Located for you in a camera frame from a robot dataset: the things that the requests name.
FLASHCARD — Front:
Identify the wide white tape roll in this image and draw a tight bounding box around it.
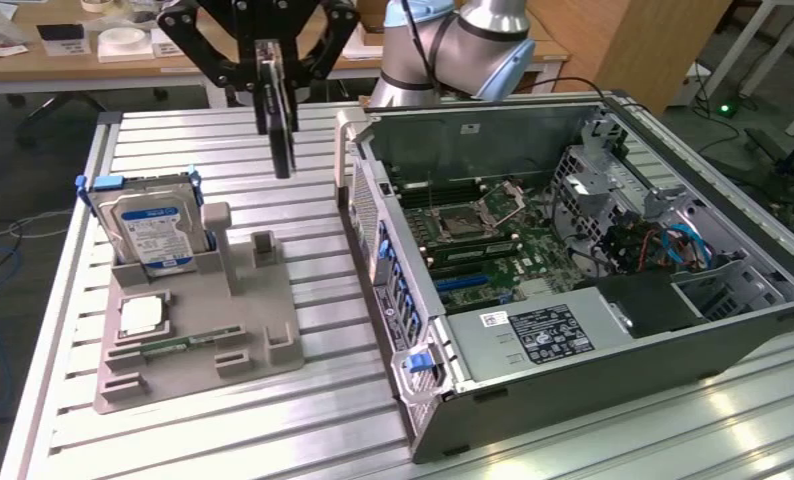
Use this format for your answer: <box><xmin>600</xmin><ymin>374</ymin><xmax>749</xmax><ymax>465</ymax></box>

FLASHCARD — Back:
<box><xmin>99</xmin><ymin>28</ymin><xmax>145</xmax><ymax>50</ymax></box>

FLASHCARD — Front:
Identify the black chair base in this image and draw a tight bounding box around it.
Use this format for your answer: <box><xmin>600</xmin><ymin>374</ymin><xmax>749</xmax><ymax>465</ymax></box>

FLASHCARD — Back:
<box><xmin>5</xmin><ymin>85</ymin><xmax>174</xmax><ymax>149</ymax></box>

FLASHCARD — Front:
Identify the green RAM stick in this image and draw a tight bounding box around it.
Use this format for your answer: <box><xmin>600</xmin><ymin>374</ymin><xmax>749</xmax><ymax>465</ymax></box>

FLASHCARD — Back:
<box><xmin>139</xmin><ymin>333</ymin><xmax>221</xmax><ymax>357</ymax></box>
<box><xmin>426</xmin><ymin>240</ymin><xmax>516</xmax><ymax>265</ymax></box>

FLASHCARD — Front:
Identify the white crumpled bag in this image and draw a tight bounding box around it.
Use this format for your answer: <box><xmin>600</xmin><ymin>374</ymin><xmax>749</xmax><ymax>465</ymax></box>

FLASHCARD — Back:
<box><xmin>98</xmin><ymin>0</ymin><xmax>151</xmax><ymax>29</ymax></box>

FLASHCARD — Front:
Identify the thin black cable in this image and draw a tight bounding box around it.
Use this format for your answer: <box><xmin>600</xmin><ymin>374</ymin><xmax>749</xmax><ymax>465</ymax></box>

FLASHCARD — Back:
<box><xmin>518</xmin><ymin>77</ymin><xmax>641</xmax><ymax>109</ymax></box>

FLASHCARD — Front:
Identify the blue expansion slot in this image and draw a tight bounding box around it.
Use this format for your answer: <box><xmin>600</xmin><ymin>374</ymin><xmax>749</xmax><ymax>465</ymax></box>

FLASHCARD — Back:
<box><xmin>433</xmin><ymin>272</ymin><xmax>492</xmax><ymax>295</ymax></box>

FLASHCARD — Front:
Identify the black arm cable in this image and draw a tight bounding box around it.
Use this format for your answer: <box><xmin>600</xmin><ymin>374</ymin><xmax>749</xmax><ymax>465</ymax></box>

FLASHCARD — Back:
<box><xmin>398</xmin><ymin>0</ymin><xmax>444</xmax><ymax>101</ymax></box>

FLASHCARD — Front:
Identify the CPU socket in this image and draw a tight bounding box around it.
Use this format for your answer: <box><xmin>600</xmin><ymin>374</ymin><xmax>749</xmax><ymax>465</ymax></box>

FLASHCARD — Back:
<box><xmin>434</xmin><ymin>202</ymin><xmax>498</xmax><ymax>242</ymax></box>

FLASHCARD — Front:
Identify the white box red button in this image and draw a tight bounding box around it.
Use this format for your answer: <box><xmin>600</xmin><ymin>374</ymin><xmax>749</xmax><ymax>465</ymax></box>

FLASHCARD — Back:
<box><xmin>676</xmin><ymin>62</ymin><xmax>714</xmax><ymax>109</ymax></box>

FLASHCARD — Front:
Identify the black RAM slot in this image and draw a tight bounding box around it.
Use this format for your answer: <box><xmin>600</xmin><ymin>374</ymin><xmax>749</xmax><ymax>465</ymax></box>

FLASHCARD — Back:
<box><xmin>400</xmin><ymin>179</ymin><xmax>478</xmax><ymax>197</ymax></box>
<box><xmin>401</xmin><ymin>190</ymin><xmax>481</xmax><ymax>208</ymax></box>

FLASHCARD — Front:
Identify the green motherboard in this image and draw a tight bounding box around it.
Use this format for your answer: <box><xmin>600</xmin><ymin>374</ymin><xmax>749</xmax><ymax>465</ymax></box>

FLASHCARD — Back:
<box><xmin>394</xmin><ymin>172</ymin><xmax>604</xmax><ymax>317</ymax></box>

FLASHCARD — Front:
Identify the black wire bundle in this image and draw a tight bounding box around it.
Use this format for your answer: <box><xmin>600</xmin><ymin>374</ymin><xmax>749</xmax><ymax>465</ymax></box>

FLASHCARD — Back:
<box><xmin>598</xmin><ymin>224</ymin><xmax>670</xmax><ymax>276</ymax></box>

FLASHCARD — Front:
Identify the graphics card with metal bracket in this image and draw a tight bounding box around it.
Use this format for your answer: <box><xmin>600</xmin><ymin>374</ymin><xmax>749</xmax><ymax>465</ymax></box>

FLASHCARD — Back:
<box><xmin>253</xmin><ymin>38</ymin><xmax>300</xmax><ymax>180</ymax></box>

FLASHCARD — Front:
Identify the white card box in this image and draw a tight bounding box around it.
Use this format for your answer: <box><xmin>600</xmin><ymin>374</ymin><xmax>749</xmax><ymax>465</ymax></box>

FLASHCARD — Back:
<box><xmin>149</xmin><ymin>27</ymin><xmax>190</xmax><ymax>59</ymax></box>

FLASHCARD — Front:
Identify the metal disk bay cage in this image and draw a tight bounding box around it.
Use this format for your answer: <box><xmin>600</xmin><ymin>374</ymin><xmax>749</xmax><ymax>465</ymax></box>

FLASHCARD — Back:
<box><xmin>546</xmin><ymin>143</ymin><xmax>641</xmax><ymax>242</ymax></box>
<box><xmin>672</xmin><ymin>249</ymin><xmax>794</xmax><ymax>324</ymax></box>

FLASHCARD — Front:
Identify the silver CPU chip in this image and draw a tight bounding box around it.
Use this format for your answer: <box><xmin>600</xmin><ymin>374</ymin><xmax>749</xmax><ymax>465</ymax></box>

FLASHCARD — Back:
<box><xmin>115</xmin><ymin>298</ymin><xmax>169</xmax><ymax>337</ymax></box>

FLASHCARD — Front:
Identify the brown cardboard box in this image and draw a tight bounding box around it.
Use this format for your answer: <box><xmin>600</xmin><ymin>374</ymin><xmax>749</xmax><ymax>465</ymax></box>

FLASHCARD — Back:
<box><xmin>354</xmin><ymin>0</ymin><xmax>389</xmax><ymax>35</ymax></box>

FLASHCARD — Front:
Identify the gray parts rack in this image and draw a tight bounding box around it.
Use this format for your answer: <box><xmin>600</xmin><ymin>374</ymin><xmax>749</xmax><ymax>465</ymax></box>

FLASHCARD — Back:
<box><xmin>91</xmin><ymin>202</ymin><xmax>306</xmax><ymax>417</ymax></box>

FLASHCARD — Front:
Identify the black air duct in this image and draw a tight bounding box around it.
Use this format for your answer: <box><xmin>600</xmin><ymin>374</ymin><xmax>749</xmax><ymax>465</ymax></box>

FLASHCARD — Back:
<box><xmin>593</xmin><ymin>272</ymin><xmax>710</xmax><ymax>345</ymax></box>

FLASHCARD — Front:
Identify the blue data wire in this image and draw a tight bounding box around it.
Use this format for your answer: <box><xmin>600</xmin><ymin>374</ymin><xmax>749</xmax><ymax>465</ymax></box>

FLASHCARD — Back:
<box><xmin>661</xmin><ymin>223</ymin><xmax>714</xmax><ymax>266</ymax></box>
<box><xmin>662</xmin><ymin>232</ymin><xmax>701</xmax><ymax>274</ymax></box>

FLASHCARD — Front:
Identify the white square box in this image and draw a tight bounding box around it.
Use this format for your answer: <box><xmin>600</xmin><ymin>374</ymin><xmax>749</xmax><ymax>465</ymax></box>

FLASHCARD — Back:
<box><xmin>95</xmin><ymin>39</ymin><xmax>157</xmax><ymax>64</ymax></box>

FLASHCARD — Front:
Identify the white paper stack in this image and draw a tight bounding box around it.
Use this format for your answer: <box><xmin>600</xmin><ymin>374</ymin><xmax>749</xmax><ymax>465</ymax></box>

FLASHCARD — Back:
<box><xmin>332</xmin><ymin>22</ymin><xmax>385</xmax><ymax>62</ymax></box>

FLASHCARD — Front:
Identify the metal socket cover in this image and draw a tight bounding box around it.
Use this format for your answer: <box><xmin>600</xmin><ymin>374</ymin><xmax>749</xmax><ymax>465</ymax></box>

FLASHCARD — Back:
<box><xmin>476</xmin><ymin>180</ymin><xmax>529</xmax><ymax>219</ymax></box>

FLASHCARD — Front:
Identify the black floor stand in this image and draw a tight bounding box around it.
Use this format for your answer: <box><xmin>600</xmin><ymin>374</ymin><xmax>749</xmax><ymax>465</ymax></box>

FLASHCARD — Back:
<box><xmin>741</xmin><ymin>127</ymin><xmax>794</xmax><ymax>224</ymax></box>

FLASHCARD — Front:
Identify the hard disk in blue carrier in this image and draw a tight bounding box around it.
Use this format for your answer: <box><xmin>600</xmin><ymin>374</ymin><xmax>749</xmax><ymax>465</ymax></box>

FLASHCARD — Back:
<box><xmin>73</xmin><ymin>166</ymin><xmax>218</xmax><ymax>277</ymax></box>

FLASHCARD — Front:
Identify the open PC case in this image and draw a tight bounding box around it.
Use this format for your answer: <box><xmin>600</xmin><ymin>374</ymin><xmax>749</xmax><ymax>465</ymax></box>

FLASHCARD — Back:
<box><xmin>333</xmin><ymin>88</ymin><xmax>794</xmax><ymax>465</ymax></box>

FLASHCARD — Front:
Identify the long black expansion slot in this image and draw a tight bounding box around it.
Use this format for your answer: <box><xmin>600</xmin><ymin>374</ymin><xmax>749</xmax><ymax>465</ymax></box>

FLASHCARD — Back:
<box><xmin>428</xmin><ymin>263</ymin><xmax>485</xmax><ymax>281</ymax></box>

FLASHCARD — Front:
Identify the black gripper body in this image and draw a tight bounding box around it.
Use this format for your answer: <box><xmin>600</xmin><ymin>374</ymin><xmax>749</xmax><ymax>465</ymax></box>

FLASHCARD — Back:
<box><xmin>231</xmin><ymin>0</ymin><xmax>321</xmax><ymax>41</ymax></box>

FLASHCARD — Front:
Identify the white table frame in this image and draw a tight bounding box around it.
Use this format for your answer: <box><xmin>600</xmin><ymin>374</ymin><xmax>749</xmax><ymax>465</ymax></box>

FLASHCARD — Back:
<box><xmin>694</xmin><ymin>0</ymin><xmax>794</xmax><ymax>136</ymax></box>

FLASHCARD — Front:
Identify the black and white box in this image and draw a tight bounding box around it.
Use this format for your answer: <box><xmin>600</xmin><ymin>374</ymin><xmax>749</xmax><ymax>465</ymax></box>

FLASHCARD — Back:
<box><xmin>34</xmin><ymin>23</ymin><xmax>94</xmax><ymax>57</ymax></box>

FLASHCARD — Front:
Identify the wooden desk white frame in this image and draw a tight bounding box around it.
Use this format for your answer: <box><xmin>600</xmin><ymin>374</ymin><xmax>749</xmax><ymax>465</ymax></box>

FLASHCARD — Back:
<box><xmin>0</xmin><ymin>0</ymin><xmax>209</xmax><ymax>97</ymax></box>
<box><xmin>205</xmin><ymin>0</ymin><xmax>570</xmax><ymax>109</ymax></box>

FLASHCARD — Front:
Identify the gray floor cable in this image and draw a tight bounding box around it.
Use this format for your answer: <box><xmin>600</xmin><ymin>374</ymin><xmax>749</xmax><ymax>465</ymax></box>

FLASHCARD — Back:
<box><xmin>0</xmin><ymin>209</ymin><xmax>74</xmax><ymax>240</ymax></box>

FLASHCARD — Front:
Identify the gray power supply unit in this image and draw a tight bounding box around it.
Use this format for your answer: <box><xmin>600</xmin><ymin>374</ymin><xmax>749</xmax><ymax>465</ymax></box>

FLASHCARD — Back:
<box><xmin>442</xmin><ymin>287</ymin><xmax>637</xmax><ymax>382</ymax></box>

